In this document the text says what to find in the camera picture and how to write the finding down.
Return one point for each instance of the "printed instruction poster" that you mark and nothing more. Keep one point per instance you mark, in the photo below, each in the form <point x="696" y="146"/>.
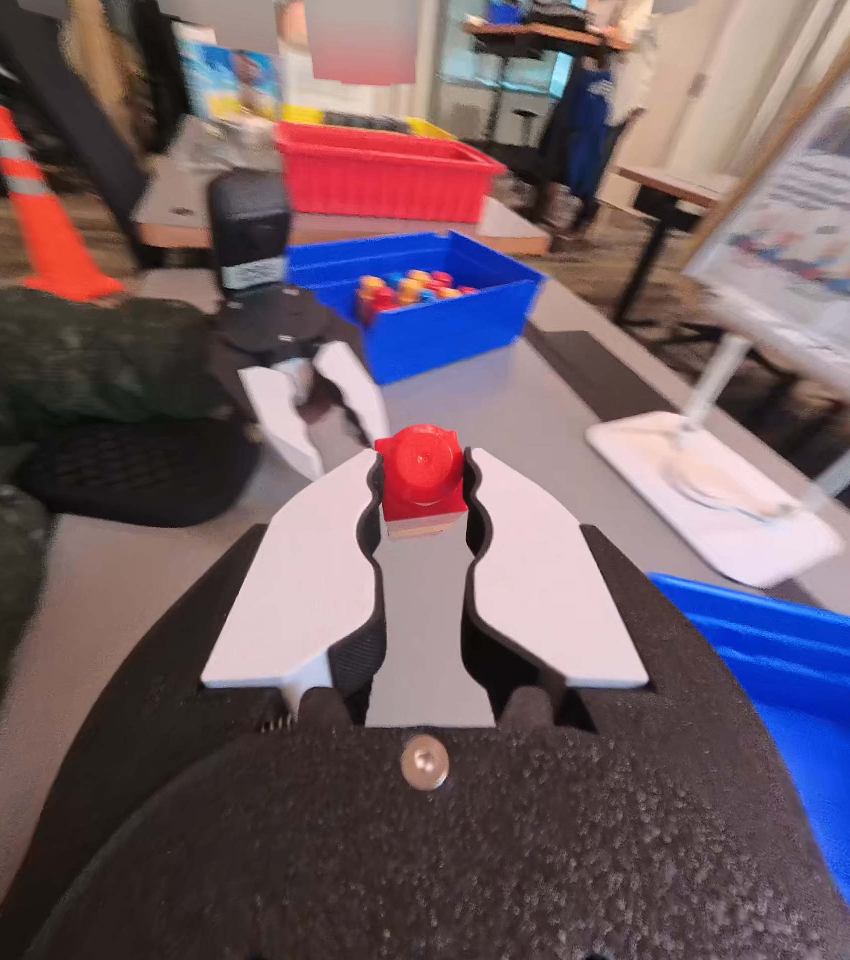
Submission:
<point x="822" y="225"/>

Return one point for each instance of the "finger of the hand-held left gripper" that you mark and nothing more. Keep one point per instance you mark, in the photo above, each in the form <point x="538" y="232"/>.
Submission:
<point x="353" y="382"/>
<point x="278" y="412"/>

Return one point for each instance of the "blue printed box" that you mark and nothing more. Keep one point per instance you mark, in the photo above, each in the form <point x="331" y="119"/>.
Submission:
<point x="237" y="75"/>

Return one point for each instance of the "orange traffic cone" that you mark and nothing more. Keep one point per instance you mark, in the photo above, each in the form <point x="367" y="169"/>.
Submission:
<point x="49" y="225"/>

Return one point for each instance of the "black tilted panel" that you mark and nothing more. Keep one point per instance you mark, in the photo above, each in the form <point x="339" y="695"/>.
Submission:
<point x="72" y="112"/>

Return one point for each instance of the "red mega block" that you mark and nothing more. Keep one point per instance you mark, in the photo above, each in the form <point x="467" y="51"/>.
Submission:
<point x="421" y="465"/>

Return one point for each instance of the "white document stand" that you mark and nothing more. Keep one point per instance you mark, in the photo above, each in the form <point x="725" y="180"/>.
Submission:
<point x="695" y="480"/>

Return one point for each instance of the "red plastic bin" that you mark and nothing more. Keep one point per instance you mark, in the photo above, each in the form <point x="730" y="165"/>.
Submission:
<point x="387" y="180"/>

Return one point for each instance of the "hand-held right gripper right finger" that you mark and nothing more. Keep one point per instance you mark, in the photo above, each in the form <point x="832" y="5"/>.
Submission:
<point x="552" y="592"/>

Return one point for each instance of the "grey table with wooden edge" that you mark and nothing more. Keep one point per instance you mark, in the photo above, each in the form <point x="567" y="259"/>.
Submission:
<point x="177" y="202"/>

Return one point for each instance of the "wooden background desk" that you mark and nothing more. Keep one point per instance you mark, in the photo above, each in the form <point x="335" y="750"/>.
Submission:
<point x="680" y="187"/>

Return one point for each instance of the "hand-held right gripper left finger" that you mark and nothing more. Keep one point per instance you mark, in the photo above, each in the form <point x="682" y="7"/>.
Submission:
<point x="297" y="592"/>

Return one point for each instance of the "group of mega blocks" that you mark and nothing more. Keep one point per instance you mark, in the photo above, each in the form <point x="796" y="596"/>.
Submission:
<point x="410" y="292"/>

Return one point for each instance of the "blue plastic bin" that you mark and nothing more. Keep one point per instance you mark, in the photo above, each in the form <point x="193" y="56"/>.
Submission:
<point x="830" y="712"/>
<point x="455" y="337"/>

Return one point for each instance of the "yellow plastic bin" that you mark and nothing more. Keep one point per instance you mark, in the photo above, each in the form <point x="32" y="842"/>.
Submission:
<point x="432" y="129"/>

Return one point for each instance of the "blue jacket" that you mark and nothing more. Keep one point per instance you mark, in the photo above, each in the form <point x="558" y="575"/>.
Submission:
<point x="590" y="135"/>

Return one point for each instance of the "wooden standing desk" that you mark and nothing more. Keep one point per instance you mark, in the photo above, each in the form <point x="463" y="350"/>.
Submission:
<point x="537" y="34"/>

